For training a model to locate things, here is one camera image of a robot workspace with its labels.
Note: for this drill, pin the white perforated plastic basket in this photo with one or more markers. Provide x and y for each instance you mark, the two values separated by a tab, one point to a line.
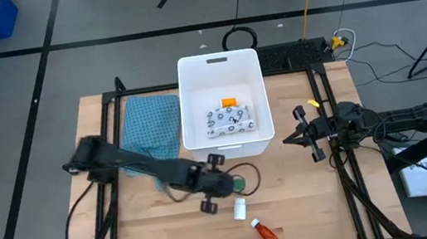
230	146

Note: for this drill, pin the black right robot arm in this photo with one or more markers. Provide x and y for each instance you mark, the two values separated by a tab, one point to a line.
406	117

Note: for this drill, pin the yellow tag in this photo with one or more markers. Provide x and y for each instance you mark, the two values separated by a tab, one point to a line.
313	103

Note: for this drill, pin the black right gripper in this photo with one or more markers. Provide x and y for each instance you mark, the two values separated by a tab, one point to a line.
325	129

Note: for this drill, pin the yellow plug adapter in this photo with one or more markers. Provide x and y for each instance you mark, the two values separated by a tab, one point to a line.
338	41

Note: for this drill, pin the white printed packet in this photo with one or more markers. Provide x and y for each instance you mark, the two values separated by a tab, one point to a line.
229	120

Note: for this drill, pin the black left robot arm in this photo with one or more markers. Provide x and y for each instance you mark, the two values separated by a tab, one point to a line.
135	160

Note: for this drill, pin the black perforated box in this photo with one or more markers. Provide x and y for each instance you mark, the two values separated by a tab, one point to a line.
292	54

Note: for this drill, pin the red-orange bottle white cap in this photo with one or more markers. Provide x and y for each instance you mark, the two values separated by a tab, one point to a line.
266	234

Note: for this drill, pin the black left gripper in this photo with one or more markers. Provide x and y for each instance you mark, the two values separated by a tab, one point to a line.
218	183

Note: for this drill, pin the green pouch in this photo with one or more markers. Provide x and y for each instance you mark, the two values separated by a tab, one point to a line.
239	184

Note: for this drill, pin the white plastic bottle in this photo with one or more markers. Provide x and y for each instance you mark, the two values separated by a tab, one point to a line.
239	209

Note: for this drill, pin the orange pill bottle white cap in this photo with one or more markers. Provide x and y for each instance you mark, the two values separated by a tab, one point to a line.
229	102

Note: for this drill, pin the teal patterned cloth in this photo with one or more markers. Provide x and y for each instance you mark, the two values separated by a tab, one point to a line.
151	124

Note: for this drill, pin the white printed box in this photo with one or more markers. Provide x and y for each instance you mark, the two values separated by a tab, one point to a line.
422	174

